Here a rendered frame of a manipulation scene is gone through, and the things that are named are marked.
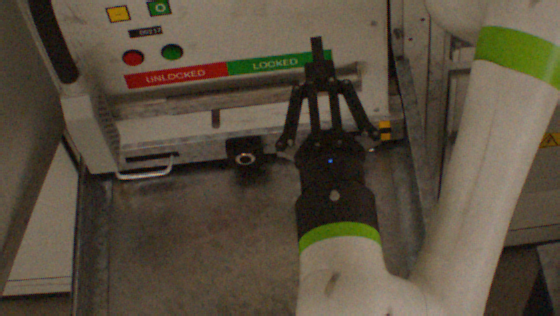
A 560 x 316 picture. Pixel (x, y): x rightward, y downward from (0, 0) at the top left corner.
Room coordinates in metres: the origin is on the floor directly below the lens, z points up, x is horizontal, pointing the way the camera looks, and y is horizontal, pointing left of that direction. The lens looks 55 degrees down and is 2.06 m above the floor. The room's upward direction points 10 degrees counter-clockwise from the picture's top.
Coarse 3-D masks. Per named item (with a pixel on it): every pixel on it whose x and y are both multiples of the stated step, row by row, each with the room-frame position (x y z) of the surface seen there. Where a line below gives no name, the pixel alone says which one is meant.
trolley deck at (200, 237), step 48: (384, 144) 0.83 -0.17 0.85; (144, 192) 0.82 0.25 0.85; (192, 192) 0.80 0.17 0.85; (240, 192) 0.79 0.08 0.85; (288, 192) 0.77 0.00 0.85; (384, 192) 0.74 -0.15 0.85; (432, 192) 0.72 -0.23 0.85; (144, 240) 0.73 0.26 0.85; (192, 240) 0.71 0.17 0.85; (240, 240) 0.70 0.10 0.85; (288, 240) 0.68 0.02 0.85; (384, 240) 0.65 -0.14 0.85; (144, 288) 0.64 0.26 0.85; (192, 288) 0.62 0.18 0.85; (240, 288) 0.61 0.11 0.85; (288, 288) 0.59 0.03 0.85
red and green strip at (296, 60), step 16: (208, 64) 0.86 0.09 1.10; (224, 64) 0.86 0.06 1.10; (240, 64) 0.85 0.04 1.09; (256, 64) 0.85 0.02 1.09; (272, 64) 0.85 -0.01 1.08; (288, 64) 0.85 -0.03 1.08; (304, 64) 0.85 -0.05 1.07; (128, 80) 0.87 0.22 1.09; (144, 80) 0.87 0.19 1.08; (160, 80) 0.86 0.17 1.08; (176, 80) 0.86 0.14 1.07
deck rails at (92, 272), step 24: (408, 144) 0.80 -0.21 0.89; (408, 168) 0.77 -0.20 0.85; (96, 192) 0.84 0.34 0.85; (408, 192) 0.73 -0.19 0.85; (96, 216) 0.79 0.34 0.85; (408, 216) 0.68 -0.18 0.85; (96, 240) 0.74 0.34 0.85; (408, 240) 0.64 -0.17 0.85; (96, 264) 0.69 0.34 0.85; (408, 264) 0.59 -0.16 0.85; (96, 288) 0.65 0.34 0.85; (96, 312) 0.60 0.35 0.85
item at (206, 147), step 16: (400, 112) 0.84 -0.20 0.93; (256, 128) 0.85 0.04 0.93; (272, 128) 0.85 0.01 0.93; (304, 128) 0.84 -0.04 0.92; (352, 128) 0.83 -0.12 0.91; (384, 128) 0.83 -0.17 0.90; (400, 128) 0.82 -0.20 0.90; (128, 144) 0.87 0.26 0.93; (144, 144) 0.86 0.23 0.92; (160, 144) 0.86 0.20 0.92; (176, 144) 0.85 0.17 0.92; (192, 144) 0.85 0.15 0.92; (208, 144) 0.85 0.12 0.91; (224, 144) 0.85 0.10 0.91; (272, 144) 0.84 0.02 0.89; (128, 160) 0.86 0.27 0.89; (144, 160) 0.86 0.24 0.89; (160, 160) 0.86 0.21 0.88; (176, 160) 0.85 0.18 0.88; (192, 160) 0.85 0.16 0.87; (208, 160) 0.85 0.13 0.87
